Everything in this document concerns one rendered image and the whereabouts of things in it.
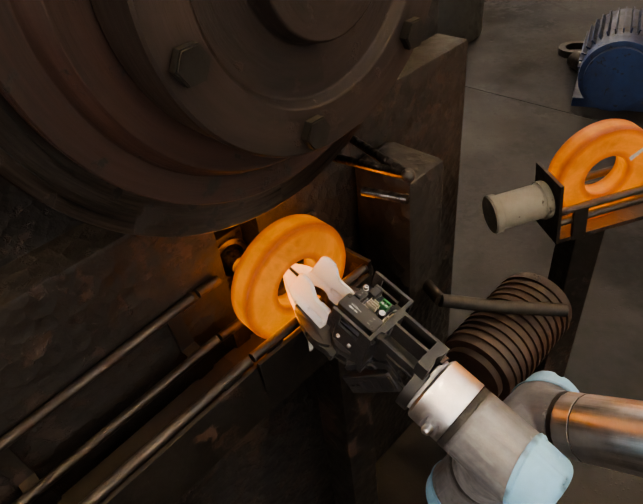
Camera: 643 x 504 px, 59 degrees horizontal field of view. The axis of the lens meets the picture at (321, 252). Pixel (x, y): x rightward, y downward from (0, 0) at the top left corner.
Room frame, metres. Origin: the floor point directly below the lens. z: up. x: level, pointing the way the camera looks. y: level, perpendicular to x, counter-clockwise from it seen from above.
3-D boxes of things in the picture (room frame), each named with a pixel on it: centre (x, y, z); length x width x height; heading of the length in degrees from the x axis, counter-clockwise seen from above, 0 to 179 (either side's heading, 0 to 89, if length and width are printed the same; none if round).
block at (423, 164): (0.65, -0.12, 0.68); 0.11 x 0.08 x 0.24; 41
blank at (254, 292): (0.51, 0.04, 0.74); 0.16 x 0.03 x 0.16; 128
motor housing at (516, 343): (0.60, -0.29, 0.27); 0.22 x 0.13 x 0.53; 131
